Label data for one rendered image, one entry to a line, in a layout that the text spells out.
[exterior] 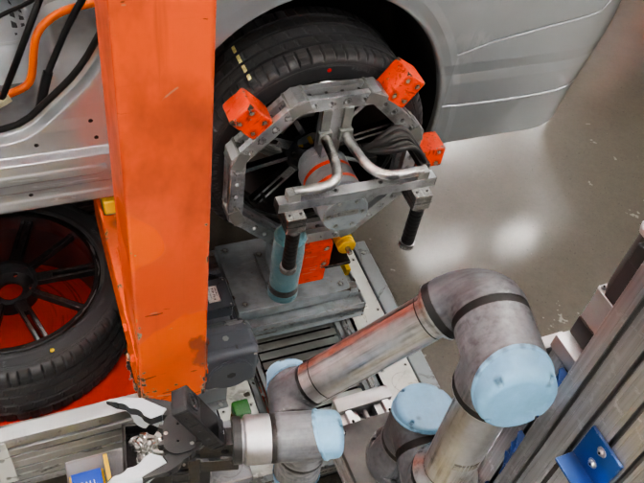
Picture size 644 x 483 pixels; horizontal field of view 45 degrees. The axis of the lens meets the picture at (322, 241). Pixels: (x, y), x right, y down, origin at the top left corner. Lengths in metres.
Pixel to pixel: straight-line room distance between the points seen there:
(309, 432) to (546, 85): 1.61
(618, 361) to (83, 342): 1.43
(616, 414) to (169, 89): 0.84
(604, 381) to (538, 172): 2.51
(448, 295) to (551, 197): 2.45
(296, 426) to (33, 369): 1.10
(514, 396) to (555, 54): 1.53
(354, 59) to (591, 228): 1.80
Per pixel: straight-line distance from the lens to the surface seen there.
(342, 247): 2.40
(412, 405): 1.49
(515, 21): 2.28
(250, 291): 2.62
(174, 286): 1.66
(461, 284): 1.16
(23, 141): 2.04
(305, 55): 1.97
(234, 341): 2.28
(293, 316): 2.67
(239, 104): 1.89
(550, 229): 3.45
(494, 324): 1.10
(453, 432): 1.25
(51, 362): 2.17
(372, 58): 2.03
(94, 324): 2.21
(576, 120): 4.08
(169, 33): 1.23
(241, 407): 1.88
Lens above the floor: 2.30
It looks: 48 degrees down
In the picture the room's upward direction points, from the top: 11 degrees clockwise
